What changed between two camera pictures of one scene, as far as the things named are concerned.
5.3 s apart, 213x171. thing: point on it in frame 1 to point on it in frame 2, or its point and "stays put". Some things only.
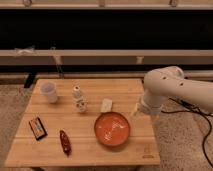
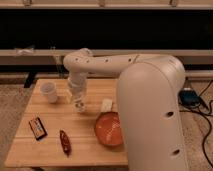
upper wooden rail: [106, 4] stays put
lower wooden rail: [106, 56] stays put
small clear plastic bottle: [80, 101] stays put
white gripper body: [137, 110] to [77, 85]
